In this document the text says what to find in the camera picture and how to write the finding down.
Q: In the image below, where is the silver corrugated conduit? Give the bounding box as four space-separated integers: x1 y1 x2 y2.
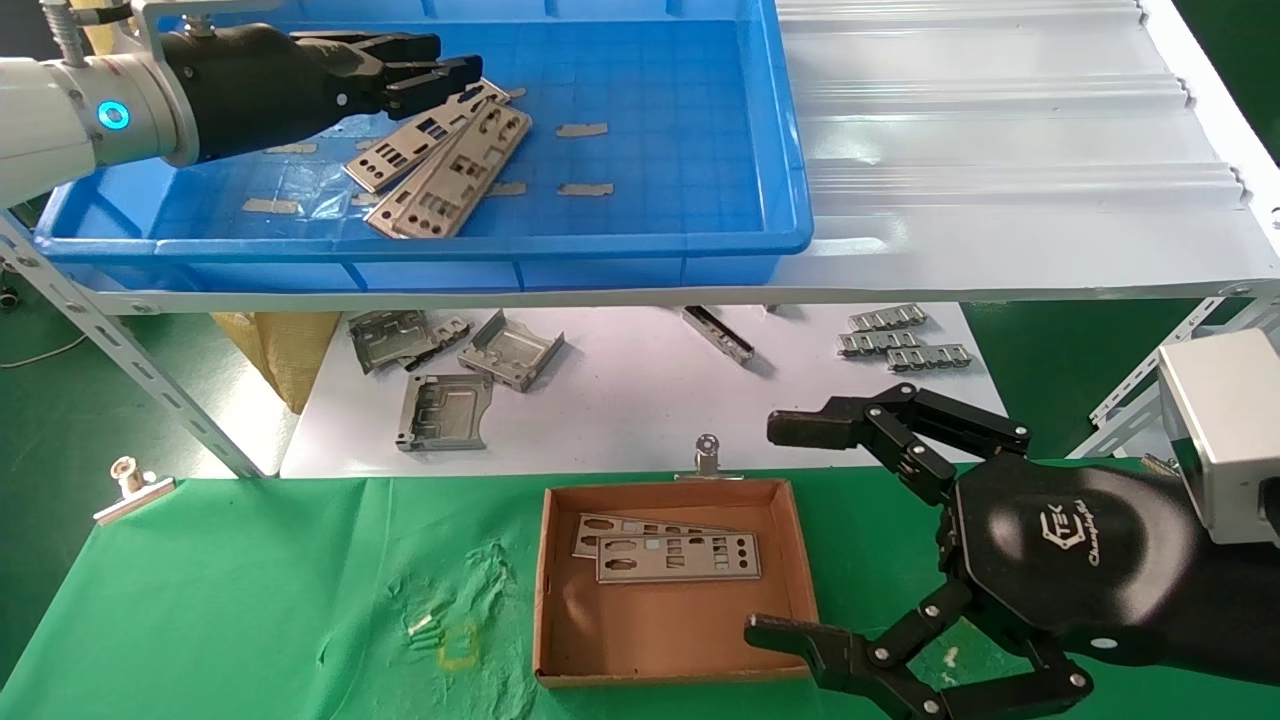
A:
40 0 89 67

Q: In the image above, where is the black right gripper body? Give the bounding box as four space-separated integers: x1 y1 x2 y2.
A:
940 452 1206 666

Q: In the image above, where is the white flat shelf board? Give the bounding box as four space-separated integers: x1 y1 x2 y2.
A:
280 303 1011 479

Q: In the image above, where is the silver metal shield plate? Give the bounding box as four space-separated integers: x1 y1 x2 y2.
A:
595 533 763 585
570 512 736 561
343 80 511 194
365 100 533 240

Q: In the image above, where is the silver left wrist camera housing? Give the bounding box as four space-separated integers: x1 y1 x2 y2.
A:
130 0 291 46

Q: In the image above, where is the silver toothed metal strip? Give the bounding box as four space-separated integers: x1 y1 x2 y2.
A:
836 330 923 358
886 344 974 373
848 304 928 332

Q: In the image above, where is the brown cardboard box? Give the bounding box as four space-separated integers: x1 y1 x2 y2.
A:
533 478 827 689

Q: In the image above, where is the white perforated angle brace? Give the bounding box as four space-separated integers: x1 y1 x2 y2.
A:
1075 285 1280 461
0 205 266 479

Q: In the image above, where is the white corrugated shelf board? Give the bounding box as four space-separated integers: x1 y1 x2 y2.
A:
60 0 1280 316

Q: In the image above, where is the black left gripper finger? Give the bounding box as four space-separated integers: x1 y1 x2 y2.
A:
290 30 443 71
338 57 484 121

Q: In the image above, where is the narrow dark metal bar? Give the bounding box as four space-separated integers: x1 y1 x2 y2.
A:
682 306 756 367

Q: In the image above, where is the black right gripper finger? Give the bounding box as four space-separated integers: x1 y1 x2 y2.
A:
745 578 1096 720
767 383 1033 506

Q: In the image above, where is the blue plastic tray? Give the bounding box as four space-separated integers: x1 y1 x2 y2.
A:
35 0 814 293

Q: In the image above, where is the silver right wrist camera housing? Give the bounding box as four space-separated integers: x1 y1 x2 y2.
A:
1158 328 1280 547

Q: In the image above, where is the grey folded metal bracket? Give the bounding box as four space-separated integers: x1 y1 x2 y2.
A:
347 310 441 376
396 373 495 453
458 310 566 393

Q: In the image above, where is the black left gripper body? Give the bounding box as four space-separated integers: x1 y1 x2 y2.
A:
165 22 351 161

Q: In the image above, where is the green table cloth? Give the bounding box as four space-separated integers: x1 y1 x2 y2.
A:
0 458 1280 720

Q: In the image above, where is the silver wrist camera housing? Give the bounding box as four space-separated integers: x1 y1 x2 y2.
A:
1158 328 1280 547
130 0 291 46

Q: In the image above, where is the white floor cable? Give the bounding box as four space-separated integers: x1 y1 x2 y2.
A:
0 335 89 369

